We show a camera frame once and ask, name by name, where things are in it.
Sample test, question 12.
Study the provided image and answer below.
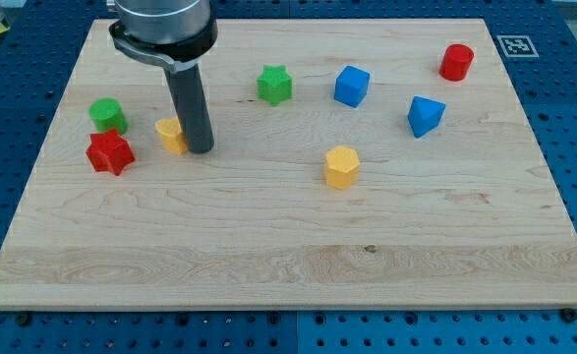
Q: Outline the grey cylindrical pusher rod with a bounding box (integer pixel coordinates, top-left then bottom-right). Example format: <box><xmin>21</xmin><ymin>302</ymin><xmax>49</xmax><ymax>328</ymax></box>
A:
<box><xmin>164</xmin><ymin>64</ymin><xmax>214</xmax><ymax>153</ymax></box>

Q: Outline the yellow heart block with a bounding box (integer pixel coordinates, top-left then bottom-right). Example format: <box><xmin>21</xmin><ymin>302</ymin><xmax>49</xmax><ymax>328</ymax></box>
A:
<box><xmin>154</xmin><ymin>117</ymin><xmax>188</xmax><ymax>155</ymax></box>

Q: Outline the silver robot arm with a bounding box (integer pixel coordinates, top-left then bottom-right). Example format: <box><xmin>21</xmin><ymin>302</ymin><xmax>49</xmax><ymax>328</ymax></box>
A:
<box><xmin>106</xmin><ymin>0</ymin><xmax>218</xmax><ymax>153</ymax></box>

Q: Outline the green star block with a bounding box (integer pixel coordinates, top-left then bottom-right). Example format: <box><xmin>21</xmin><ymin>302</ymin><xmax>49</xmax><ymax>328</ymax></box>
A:
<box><xmin>257</xmin><ymin>65</ymin><xmax>293</xmax><ymax>106</ymax></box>

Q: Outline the red star block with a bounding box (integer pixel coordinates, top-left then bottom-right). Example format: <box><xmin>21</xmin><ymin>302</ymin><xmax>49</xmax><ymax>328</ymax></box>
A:
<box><xmin>86</xmin><ymin>128</ymin><xmax>136</xmax><ymax>176</ymax></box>

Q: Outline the green cylinder block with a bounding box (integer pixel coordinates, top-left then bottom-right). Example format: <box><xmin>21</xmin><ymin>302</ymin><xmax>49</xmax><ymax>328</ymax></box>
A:
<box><xmin>88</xmin><ymin>97</ymin><xmax>128</xmax><ymax>135</ymax></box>

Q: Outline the blue cube block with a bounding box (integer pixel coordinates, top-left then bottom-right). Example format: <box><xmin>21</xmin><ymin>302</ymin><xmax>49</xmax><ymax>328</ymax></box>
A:
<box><xmin>333</xmin><ymin>66</ymin><xmax>371</xmax><ymax>108</ymax></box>

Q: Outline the yellow hexagon block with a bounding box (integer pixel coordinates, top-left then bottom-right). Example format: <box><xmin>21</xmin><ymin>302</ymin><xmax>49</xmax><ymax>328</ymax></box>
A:
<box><xmin>324</xmin><ymin>146</ymin><xmax>360</xmax><ymax>190</ymax></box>

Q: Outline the wooden board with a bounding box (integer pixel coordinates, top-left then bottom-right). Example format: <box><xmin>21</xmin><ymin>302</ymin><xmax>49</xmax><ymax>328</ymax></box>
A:
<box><xmin>0</xmin><ymin>19</ymin><xmax>577</xmax><ymax>312</ymax></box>

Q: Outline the blue triangle block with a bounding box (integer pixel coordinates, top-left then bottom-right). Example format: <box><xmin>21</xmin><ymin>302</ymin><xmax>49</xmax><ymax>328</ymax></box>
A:
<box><xmin>407</xmin><ymin>96</ymin><xmax>446</xmax><ymax>138</ymax></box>

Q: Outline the red cylinder block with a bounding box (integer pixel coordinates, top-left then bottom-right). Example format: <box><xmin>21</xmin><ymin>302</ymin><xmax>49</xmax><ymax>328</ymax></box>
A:
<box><xmin>439</xmin><ymin>43</ymin><xmax>475</xmax><ymax>82</ymax></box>

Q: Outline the white fiducial marker tag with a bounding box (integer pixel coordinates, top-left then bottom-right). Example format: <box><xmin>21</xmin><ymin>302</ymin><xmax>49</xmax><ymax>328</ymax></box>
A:
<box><xmin>496</xmin><ymin>34</ymin><xmax>539</xmax><ymax>58</ymax></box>

